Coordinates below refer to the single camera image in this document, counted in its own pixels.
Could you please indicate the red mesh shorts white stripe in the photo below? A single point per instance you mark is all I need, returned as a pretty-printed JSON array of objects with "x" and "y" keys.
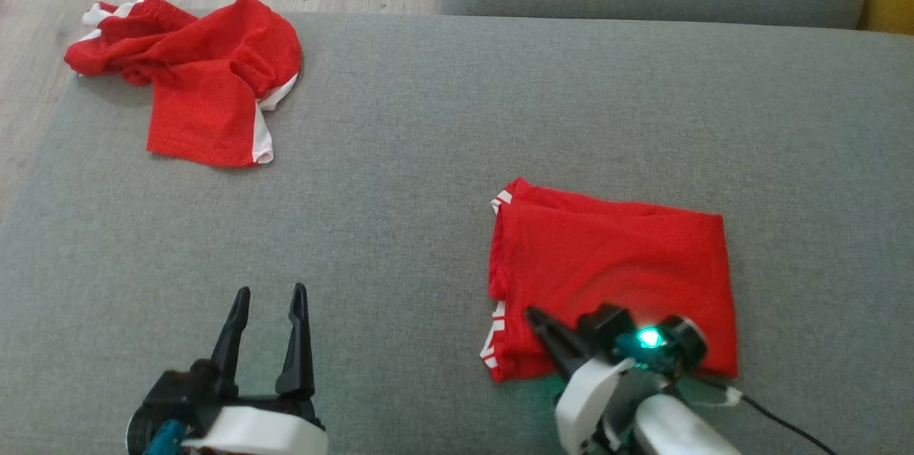
[{"x": 207, "y": 83}]

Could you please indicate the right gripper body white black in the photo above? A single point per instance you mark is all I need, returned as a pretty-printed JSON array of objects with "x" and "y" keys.
[{"x": 607, "y": 383}]

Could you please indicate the red jersey with number 23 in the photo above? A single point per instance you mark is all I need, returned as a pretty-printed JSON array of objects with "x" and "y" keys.
[{"x": 614, "y": 262}]

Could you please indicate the large grey sofa seat cushion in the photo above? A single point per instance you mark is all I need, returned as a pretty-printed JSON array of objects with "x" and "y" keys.
[{"x": 400, "y": 226}]

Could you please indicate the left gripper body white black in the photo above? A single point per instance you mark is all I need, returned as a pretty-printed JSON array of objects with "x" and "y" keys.
[{"x": 243, "y": 426}]

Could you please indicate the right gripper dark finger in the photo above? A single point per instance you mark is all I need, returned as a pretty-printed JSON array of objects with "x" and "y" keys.
[{"x": 560, "y": 341}]

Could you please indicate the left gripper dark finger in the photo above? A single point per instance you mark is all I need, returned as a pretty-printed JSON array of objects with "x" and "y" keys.
[
  {"x": 298, "y": 348},
  {"x": 232, "y": 341}
]

